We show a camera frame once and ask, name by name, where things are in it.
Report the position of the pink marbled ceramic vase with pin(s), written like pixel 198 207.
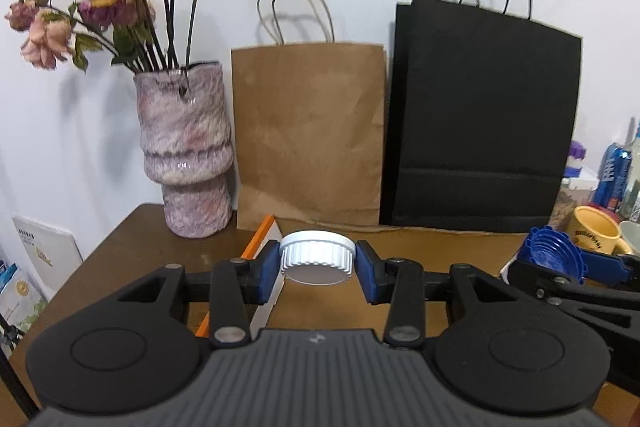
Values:
pixel 186 147

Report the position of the purple lidded jar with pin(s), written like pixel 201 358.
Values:
pixel 576 159

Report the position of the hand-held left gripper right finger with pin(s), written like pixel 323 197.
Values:
pixel 367 273

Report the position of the white and blue packet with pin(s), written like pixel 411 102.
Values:
pixel 20 302

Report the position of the orange cardboard box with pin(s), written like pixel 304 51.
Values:
pixel 261 239

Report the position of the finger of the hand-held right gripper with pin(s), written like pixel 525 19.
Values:
pixel 590 302
pixel 605 266

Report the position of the black paper bag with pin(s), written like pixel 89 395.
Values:
pixel 480 127

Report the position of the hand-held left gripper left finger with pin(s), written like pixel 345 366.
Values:
pixel 270 271

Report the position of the blue drink can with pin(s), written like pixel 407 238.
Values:
pixel 611 177

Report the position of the clear glass bottle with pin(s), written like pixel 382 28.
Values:
pixel 633 177

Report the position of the yellow bear mug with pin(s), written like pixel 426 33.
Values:
pixel 595 229

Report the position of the white ceramic cup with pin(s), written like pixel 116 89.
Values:
pixel 631 237

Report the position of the white ribbed jar lid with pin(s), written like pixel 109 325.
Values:
pixel 316 257

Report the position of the brown paper bag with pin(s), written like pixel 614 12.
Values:
pixel 310 132

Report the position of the clear food container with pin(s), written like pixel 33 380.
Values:
pixel 575 194

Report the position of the white booklet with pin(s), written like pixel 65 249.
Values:
pixel 45 252

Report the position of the black tripod stand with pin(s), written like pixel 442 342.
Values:
pixel 12 372

